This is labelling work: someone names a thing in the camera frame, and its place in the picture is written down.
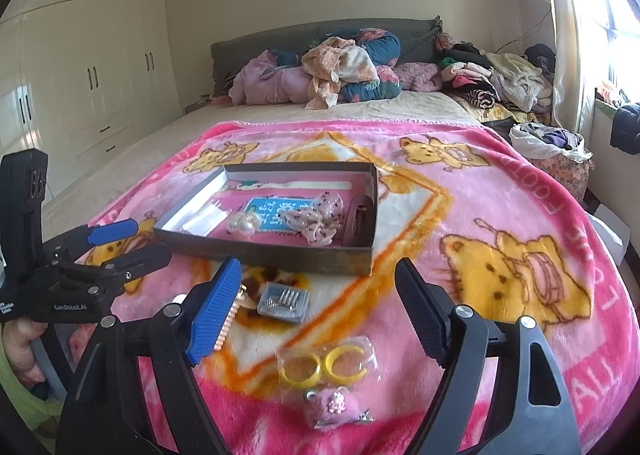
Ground orange spiral hair comb clip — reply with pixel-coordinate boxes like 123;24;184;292
213;284;257;352

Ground bag of yellow bangles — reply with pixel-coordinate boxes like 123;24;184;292
277;336;378;390

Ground pink fuzzy hair clip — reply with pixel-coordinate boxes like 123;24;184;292
303;386;375;431

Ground polka-dot pink scrunchie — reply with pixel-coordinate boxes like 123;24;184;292
279;192;346;247

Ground person's left hand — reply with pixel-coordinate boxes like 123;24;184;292
2;317;48;387

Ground beige bed sheet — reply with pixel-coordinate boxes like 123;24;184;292
42;92;480;239

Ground cream built-in wardrobe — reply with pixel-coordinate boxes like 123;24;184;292
1;0;182;199

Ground blue and pink book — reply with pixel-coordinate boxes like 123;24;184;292
198;182;354;245

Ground pink bear-print fleece blanket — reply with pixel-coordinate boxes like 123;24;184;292
93;120;639;454

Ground shallow dark cardboard box tray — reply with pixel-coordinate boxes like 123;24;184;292
155;161;378;276

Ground pink quilt bundle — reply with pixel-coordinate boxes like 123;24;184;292
229;48;311;105

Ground dark brown hair claw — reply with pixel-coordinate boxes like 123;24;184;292
342;195;376;248

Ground bag of clothes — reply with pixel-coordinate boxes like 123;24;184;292
509;121;593;202

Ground dark clothes on windowsill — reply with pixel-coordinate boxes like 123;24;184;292
610;104;640;156

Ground orange floral cloth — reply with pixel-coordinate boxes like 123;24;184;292
302;37;380;110

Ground cream curtain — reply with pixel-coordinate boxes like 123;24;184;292
550;0;606;138

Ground pile of mixed clothes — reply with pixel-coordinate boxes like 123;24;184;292
395;32;555;123

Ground dark grey headboard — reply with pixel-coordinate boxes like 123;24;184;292
210;15;442;95

